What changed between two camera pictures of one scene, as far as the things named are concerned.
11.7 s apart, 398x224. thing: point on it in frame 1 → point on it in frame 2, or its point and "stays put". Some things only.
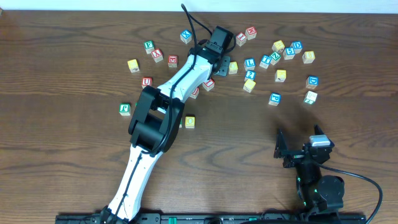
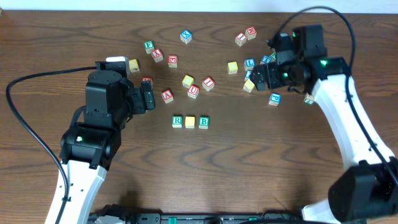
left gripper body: x=223 y=66 → x=138 y=99
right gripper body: x=296 y=156 → x=267 y=75
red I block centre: x=209 y=84 stays put
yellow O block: x=233 y=68 stays put
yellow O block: x=189 y=122 stays put
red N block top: x=251 y=32 stays put
